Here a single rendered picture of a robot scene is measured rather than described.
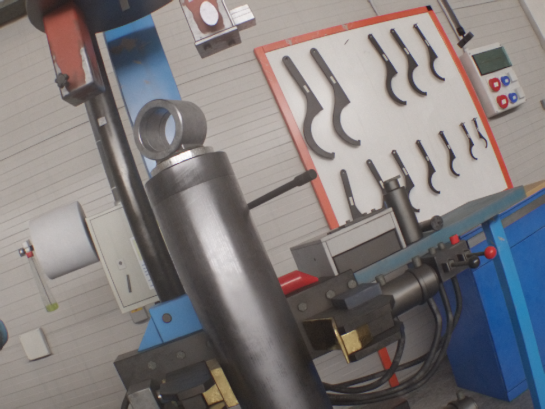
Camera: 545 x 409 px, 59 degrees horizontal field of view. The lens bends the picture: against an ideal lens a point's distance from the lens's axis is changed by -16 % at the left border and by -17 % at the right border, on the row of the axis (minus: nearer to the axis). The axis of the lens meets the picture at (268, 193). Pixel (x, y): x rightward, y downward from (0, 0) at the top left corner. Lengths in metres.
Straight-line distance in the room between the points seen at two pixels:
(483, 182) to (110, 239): 2.69
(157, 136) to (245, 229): 0.34
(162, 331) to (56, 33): 0.88
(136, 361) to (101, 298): 1.85
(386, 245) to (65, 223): 1.20
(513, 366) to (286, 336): 1.63
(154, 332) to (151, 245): 0.27
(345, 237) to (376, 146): 2.08
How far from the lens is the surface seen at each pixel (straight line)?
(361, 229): 1.59
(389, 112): 3.71
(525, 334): 2.14
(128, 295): 2.13
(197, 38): 1.37
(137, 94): 1.81
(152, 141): 1.40
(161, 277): 1.64
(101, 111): 1.73
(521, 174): 4.24
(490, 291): 2.55
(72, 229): 2.14
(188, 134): 1.31
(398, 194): 1.67
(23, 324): 3.47
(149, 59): 1.85
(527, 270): 2.69
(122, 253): 2.13
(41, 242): 2.17
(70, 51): 1.47
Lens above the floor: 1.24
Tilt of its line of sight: 4 degrees up
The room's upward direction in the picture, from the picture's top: 22 degrees counter-clockwise
